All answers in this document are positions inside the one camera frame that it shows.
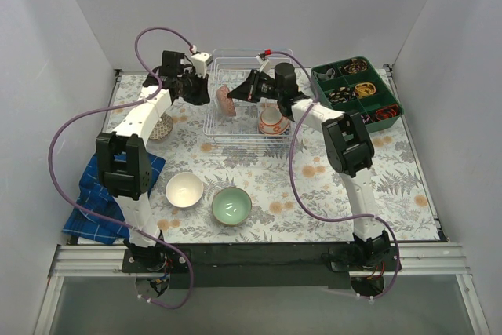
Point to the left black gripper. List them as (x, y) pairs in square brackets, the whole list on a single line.
[(200, 90)]

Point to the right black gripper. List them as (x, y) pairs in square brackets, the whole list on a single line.
[(252, 86)]

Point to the black white leaf bowl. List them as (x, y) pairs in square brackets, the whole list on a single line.
[(225, 104)]

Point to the white wire dish rack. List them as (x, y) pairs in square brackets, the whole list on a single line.
[(231, 67)]

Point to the orange floral bowl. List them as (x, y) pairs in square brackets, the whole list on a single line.
[(272, 122)]

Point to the celadon green bowl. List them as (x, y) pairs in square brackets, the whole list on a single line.
[(231, 206)]

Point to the blue zigzag red-inside bowl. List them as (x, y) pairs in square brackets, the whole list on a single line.
[(283, 136)]

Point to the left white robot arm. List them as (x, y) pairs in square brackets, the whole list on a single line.
[(124, 166)]

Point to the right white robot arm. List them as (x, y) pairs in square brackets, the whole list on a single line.
[(348, 146)]

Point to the brown patterned small bowl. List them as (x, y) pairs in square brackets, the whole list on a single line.
[(162, 128)]

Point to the floral table mat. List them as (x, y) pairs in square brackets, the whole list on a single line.
[(263, 172)]

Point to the green divided organizer tray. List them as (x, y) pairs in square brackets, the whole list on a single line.
[(353, 84)]

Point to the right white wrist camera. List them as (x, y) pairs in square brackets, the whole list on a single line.
[(265, 64)]

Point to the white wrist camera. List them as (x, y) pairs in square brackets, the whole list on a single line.
[(265, 64), (200, 61)]

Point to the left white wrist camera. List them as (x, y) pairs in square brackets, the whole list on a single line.
[(200, 61)]

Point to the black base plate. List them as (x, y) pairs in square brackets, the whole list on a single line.
[(336, 265)]

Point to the aluminium frame rail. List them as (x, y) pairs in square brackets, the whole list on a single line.
[(92, 260)]

